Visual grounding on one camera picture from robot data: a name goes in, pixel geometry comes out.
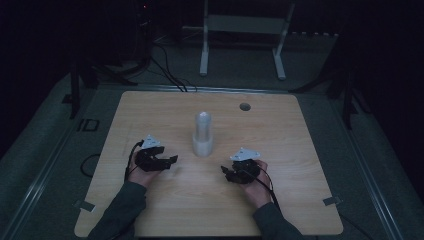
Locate right hand-held gripper black cable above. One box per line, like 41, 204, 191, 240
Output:
244, 164, 283, 213

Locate grey tape piece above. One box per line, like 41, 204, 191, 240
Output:
73, 199, 97, 214
322, 195, 344, 207

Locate dark equipment with red light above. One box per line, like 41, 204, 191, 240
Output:
132, 0, 155, 69

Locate metal floor rail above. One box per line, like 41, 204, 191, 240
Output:
0, 87, 101, 240
328, 96, 406, 240

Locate person's left hand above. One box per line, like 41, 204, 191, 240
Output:
127, 153, 158, 190

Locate thin black floor cable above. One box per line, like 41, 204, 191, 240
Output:
339, 213, 376, 240

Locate black looped cable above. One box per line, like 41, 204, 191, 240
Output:
79, 153, 102, 179

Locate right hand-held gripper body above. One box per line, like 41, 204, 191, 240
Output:
229, 147, 262, 185

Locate left hand-held gripper black cable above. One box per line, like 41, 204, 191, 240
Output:
123, 140, 145, 183

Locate white plastic bottle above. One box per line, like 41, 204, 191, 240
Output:
191, 111, 215, 158

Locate white power strip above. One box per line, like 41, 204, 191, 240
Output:
289, 31, 340, 38

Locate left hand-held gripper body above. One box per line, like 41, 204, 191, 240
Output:
134, 134, 168, 173

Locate black floor cables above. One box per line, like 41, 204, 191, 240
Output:
149, 42, 198, 93

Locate person's right hand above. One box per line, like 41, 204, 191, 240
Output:
239, 159, 273, 210

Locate hand-held gripper black cable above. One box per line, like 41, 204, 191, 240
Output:
244, 164, 283, 213
123, 140, 145, 183

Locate white metal stand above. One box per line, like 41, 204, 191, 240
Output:
198, 0, 297, 81

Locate black tripod stand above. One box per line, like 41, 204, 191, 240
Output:
289, 64, 360, 131
61, 62, 101, 120

